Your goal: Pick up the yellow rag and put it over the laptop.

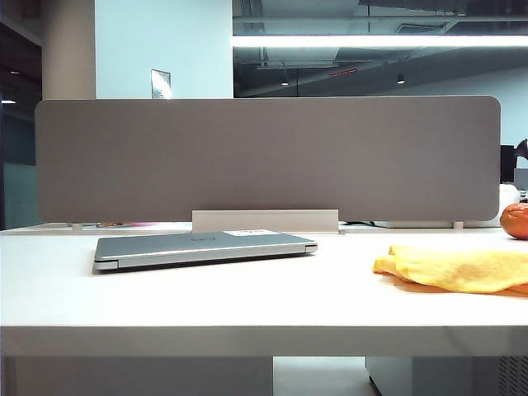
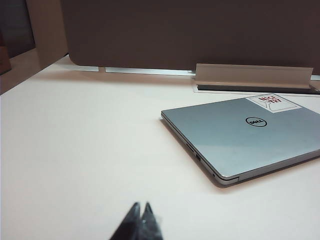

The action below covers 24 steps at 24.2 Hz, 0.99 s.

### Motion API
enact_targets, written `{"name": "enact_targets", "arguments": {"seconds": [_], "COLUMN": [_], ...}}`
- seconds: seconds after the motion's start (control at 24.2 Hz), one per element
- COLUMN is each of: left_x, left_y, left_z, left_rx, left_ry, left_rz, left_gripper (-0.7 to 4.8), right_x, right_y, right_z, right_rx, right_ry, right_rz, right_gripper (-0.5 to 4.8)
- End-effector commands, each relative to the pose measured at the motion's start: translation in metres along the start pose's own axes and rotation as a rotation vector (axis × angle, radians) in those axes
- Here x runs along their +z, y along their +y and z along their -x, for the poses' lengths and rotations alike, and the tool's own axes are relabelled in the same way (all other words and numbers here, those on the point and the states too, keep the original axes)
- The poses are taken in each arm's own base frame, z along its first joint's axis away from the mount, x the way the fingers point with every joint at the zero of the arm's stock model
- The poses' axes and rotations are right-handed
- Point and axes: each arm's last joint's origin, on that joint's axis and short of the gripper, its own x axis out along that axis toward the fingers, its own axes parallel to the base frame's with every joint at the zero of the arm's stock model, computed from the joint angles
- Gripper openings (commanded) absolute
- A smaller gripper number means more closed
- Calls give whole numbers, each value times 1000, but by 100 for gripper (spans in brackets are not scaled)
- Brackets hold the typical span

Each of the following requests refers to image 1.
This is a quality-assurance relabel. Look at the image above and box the orange fruit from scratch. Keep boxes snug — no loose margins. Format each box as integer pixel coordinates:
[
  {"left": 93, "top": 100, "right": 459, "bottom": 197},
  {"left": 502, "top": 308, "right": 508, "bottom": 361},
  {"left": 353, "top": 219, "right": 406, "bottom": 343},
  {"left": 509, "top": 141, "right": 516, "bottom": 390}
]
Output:
[{"left": 499, "top": 202, "right": 528, "bottom": 239}]

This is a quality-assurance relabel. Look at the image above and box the grey fabric desk divider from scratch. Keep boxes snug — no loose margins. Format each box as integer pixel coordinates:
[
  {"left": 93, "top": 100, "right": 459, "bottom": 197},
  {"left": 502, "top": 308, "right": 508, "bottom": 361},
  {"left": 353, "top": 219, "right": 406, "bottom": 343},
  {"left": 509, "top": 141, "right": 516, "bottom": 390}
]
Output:
[{"left": 34, "top": 95, "right": 502, "bottom": 224}]

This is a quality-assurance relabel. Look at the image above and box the silver closed laptop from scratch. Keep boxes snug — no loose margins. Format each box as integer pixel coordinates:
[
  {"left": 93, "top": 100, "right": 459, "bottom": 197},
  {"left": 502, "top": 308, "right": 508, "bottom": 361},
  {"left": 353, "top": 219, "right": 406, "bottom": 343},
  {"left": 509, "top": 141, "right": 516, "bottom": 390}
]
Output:
[{"left": 91, "top": 229, "right": 318, "bottom": 274}]

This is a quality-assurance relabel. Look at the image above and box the wall poster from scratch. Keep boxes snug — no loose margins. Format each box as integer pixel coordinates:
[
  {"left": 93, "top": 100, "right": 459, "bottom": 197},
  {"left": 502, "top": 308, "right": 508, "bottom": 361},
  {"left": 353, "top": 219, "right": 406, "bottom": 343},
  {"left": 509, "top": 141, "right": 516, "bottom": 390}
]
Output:
[{"left": 150, "top": 68, "right": 172, "bottom": 99}]

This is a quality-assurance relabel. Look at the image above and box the pink flat item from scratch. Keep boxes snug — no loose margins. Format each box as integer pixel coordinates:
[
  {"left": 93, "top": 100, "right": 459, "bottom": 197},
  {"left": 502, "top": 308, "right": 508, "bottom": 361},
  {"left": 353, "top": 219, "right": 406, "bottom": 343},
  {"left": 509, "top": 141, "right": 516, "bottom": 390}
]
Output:
[{"left": 95, "top": 221, "right": 158, "bottom": 229}]

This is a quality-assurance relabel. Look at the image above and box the white rounded box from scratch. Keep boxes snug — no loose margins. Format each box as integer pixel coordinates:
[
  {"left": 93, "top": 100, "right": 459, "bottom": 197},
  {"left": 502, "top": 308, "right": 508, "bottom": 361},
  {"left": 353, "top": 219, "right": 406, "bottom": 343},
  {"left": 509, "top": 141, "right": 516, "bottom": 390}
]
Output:
[{"left": 499, "top": 183, "right": 522, "bottom": 208}]

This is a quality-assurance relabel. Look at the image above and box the yellow cloth rag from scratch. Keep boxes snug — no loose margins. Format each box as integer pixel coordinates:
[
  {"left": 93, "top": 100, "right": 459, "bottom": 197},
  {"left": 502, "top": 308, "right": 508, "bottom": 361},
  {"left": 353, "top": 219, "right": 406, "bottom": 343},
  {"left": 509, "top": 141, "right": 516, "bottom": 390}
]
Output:
[{"left": 372, "top": 243, "right": 528, "bottom": 296}]

